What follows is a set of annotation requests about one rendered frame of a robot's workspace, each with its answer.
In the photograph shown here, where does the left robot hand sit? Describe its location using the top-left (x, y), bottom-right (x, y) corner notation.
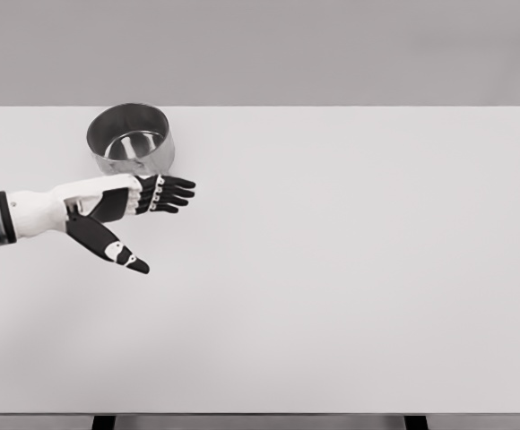
top-left (51, 173), bottom-right (197, 275)

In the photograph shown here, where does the silver metal pot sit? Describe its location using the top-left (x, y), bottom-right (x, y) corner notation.
top-left (85, 102), bottom-right (176, 176)

